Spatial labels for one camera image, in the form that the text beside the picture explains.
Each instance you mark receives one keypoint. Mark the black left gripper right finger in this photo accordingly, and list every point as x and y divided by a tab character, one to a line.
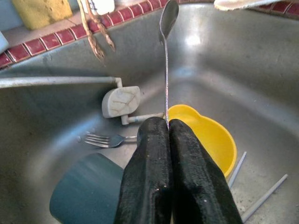
196	177

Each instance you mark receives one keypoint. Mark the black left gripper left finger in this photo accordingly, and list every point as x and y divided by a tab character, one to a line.
149	168

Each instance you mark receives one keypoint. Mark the yellow plastic suction bowl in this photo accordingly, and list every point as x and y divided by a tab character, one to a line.
215	140

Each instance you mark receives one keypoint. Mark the white training chopstick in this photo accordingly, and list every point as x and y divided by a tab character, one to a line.
238	168
266	197

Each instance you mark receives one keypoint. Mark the teal mug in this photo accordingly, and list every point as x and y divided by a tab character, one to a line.
86	191

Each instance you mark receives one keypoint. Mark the steel spoon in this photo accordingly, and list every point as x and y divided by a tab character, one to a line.
169	18

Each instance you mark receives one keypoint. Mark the steel fork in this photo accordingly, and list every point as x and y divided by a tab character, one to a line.
109	141

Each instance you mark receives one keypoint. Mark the brown twine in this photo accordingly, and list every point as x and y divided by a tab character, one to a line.
92	39

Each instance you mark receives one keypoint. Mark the white upright plastic board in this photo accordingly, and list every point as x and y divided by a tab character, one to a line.
100	5

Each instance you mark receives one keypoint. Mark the cream plastic spatula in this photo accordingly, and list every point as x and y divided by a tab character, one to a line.
245	4

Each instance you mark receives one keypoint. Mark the yellow sponge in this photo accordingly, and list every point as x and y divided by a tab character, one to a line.
42	11

